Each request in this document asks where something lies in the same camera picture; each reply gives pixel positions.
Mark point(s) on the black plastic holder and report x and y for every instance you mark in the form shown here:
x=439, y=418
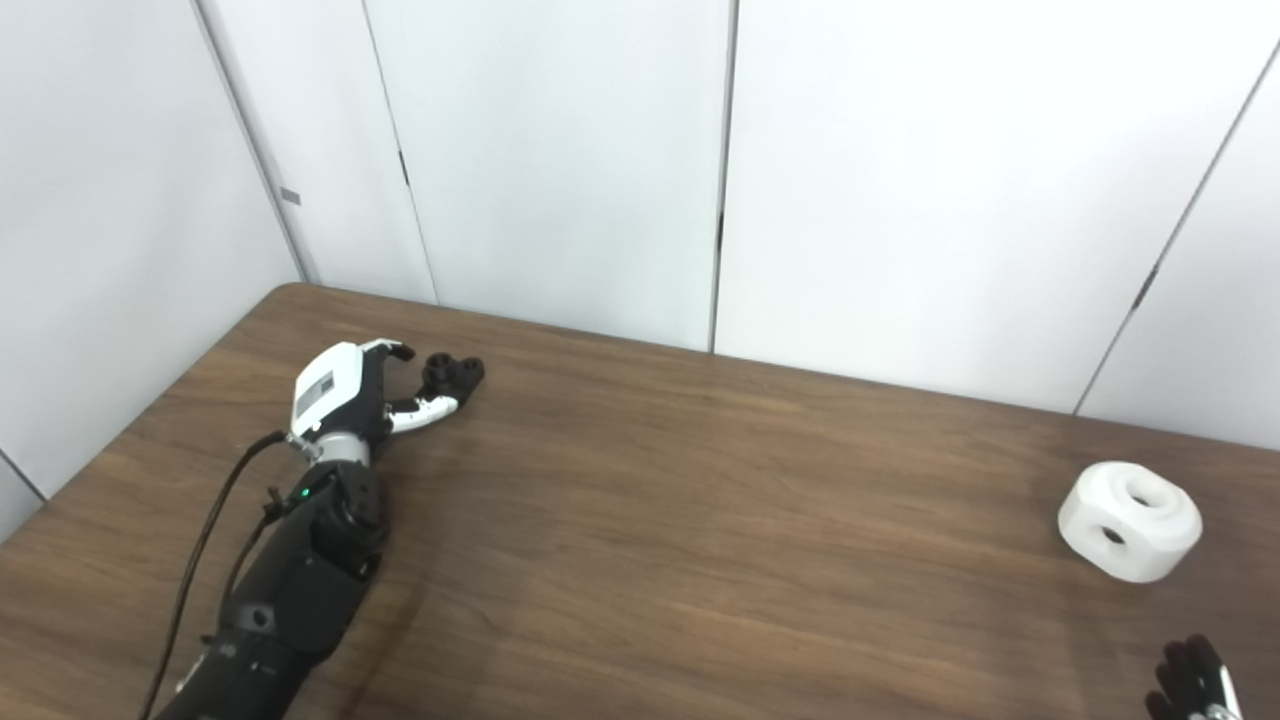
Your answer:
x=455, y=375

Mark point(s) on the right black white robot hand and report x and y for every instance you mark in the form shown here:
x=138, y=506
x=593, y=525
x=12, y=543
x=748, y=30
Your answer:
x=1195, y=690

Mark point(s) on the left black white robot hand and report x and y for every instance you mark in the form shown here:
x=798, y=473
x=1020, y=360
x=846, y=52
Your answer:
x=330, y=390

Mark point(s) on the round white plastic piece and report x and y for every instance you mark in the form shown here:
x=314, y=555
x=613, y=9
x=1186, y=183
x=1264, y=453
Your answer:
x=1130, y=520

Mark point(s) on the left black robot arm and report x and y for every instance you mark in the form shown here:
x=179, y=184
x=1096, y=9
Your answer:
x=300, y=590

